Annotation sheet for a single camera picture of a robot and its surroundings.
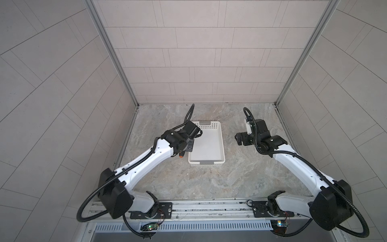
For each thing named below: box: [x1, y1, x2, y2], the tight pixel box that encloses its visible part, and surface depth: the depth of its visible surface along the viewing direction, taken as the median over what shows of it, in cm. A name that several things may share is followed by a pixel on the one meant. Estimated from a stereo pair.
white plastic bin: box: [187, 121, 226, 167], surface depth 91 cm
